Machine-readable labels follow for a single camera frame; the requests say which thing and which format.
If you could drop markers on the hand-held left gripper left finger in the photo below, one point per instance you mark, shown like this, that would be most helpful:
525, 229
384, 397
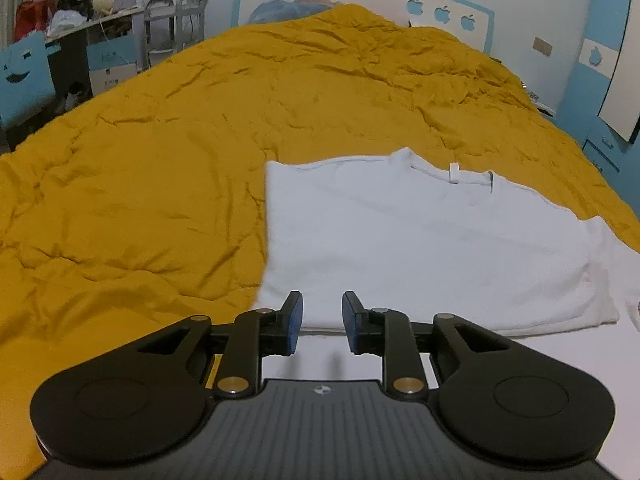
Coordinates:
295, 321

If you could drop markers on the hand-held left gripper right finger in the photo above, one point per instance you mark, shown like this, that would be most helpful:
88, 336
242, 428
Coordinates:
350, 321

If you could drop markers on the white t-shirt with blue print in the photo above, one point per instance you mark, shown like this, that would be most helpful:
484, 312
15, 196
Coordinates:
410, 230

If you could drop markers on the mustard yellow blanket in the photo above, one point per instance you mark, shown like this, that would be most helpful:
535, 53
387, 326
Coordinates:
150, 160

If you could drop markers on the white bed sheet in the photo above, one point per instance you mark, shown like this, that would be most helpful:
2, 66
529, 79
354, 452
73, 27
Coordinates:
590, 360

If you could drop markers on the bedside nightstand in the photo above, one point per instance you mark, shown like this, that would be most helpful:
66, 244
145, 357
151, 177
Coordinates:
540, 102

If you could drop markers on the white storage box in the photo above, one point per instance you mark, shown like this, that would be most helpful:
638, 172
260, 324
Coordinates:
112, 79

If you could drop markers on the blue pillow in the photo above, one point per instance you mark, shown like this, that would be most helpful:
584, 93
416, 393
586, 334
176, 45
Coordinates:
280, 10

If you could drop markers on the pair of shoes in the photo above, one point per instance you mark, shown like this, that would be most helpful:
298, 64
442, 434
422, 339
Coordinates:
72, 97

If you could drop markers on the blue wardrobe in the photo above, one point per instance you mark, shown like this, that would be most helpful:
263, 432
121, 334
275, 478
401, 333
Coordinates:
585, 105

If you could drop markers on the grey trolley cart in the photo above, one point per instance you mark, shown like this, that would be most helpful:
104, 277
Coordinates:
161, 25

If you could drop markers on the white board panel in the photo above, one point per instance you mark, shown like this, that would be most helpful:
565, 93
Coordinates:
622, 95

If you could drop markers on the white desk with shelves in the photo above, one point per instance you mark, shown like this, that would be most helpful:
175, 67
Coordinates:
100, 22

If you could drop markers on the blue chair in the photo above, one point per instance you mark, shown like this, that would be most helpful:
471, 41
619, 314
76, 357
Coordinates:
25, 82

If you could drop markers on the cream round ball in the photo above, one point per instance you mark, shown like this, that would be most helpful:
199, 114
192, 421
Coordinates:
104, 2

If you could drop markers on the red bag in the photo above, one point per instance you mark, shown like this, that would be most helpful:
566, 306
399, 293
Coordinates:
31, 17

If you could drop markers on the beige wall switch plate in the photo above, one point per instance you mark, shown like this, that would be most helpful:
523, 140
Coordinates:
542, 46

